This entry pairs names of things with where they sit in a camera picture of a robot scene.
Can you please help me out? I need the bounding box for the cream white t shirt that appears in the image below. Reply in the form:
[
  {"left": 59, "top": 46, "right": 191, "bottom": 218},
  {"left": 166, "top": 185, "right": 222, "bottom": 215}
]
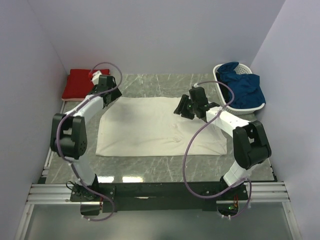
[{"left": 95, "top": 96, "right": 228, "bottom": 158}]

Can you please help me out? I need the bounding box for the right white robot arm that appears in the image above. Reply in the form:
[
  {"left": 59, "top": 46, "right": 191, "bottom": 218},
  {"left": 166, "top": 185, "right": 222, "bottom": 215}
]
[{"left": 174, "top": 86, "right": 272, "bottom": 200}]

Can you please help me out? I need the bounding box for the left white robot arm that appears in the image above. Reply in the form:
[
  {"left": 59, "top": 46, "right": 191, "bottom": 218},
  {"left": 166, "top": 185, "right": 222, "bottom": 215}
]
[{"left": 50, "top": 73, "right": 122, "bottom": 201}]

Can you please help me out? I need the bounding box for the folded red t shirt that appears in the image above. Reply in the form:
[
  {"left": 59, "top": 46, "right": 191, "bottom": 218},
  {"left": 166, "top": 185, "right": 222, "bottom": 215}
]
[{"left": 62, "top": 68, "right": 110, "bottom": 98}]

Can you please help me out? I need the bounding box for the white plastic laundry basket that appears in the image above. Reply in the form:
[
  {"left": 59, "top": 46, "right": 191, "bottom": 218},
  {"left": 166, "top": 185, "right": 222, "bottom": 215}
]
[{"left": 213, "top": 63, "right": 266, "bottom": 115}]

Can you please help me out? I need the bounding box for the folded pink t shirt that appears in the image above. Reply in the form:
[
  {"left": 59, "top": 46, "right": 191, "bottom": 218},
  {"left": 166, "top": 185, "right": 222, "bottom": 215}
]
[{"left": 61, "top": 96, "right": 85, "bottom": 102}]

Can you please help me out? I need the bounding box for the crumpled blue t shirt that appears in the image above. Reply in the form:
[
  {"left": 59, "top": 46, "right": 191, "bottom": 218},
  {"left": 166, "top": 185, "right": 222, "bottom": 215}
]
[{"left": 216, "top": 61, "right": 266, "bottom": 110}]

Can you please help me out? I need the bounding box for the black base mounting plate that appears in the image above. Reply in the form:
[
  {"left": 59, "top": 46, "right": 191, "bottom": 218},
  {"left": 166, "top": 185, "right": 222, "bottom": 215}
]
[{"left": 70, "top": 181, "right": 248, "bottom": 213}]

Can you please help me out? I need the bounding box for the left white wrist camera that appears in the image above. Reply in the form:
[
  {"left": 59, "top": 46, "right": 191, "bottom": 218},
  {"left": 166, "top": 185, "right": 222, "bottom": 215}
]
[{"left": 89, "top": 70, "right": 102, "bottom": 86}]

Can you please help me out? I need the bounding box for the aluminium extrusion rail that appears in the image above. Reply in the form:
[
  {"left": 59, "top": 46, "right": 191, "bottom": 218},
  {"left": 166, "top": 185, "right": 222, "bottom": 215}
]
[{"left": 26, "top": 181, "right": 290, "bottom": 205}]

